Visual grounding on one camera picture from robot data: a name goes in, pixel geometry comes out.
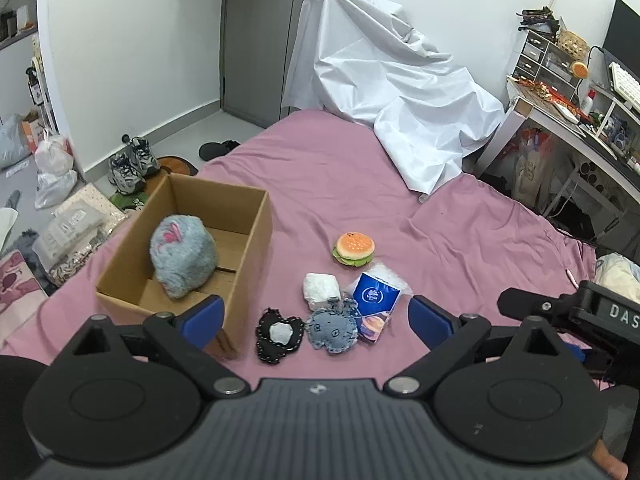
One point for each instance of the grey plastic bag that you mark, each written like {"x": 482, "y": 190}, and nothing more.
{"x": 11, "y": 142}

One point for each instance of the black monitor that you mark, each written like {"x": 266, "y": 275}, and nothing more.
{"x": 622, "y": 30}

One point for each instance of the small drawer organizer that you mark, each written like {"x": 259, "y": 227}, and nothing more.
{"x": 537, "y": 55}

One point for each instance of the woven basket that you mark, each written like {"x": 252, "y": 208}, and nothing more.
{"x": 572, "y": 44}

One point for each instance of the burger plush toy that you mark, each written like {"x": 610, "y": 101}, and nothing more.
{"x": 354, "y": 247}

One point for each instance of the beige paper bag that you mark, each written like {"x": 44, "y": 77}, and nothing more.
{"x": 530, "y": 170}

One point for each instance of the pink bed sheet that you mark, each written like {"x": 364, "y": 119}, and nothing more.
{"x": 450, "y": 240}

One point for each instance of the brown cardboard box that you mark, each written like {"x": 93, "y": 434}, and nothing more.
{"x": 247, "y": 260}

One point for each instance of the black felt plush piece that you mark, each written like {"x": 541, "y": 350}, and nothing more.
{"x": 280, "y": 335}

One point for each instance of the brown round mat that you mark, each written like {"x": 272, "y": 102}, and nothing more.
{"x": 176, "y": 165}

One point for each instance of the grey door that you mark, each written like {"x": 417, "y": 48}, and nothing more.
{"x": 260, "y": 35}

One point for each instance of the white keyboard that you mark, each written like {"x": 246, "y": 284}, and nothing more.
{"x": 625, "y": 85}

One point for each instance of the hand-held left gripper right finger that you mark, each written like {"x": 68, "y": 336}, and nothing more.
{"x": 430, "y": 321}

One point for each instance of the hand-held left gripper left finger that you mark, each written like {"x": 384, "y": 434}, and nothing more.
{"x": 202, "y": 319}

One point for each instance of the grey sneaker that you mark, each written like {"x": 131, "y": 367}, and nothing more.
{"x": 121, "y": 172}
{"x": 144, "y": 155}

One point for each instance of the white bag with red contents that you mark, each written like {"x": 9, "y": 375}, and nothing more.
{"x": 52, "y": 155}

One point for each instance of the white draped sheet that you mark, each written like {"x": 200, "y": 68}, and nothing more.
{"x": 390, "y": 75}

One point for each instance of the white plastic bag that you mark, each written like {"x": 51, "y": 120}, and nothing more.
{"x": 55, "y": 189}

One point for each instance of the white tissue pack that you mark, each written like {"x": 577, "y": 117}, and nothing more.
{"x": 321, "y": 290}

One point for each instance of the blue denim plush toy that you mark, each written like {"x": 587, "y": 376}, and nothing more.
{"x": 330, "y": 330}

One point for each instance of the orange cardboard box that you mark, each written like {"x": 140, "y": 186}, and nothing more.
{"x": 32, "y": 132}

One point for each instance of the person's right hand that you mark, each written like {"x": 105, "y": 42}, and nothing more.
{"x": 609, "y": 462}

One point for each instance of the white desk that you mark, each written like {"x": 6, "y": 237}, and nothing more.
{"x": 590, "y": 145}

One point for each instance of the black slipper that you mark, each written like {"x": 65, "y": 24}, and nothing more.
{"x": 217, "y": 149}

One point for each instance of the grey fluffy plush toy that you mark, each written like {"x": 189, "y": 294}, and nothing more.
{"x": 182, "y": 255}

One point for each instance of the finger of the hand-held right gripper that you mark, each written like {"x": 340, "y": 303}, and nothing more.
{"x": 530, "y": 304}

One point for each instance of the blue tissue pack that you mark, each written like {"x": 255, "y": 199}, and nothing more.
{"x": 372, "y": 305}

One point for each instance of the white bottle with red cap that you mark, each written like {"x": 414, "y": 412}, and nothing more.
{"x": 589, "y": 102}

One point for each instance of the pink patterned mat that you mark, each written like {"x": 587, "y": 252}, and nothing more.
{"x": 17, "y": 290}

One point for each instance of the packaged patterned bedding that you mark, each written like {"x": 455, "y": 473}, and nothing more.
{"x": 80, "y": 225}

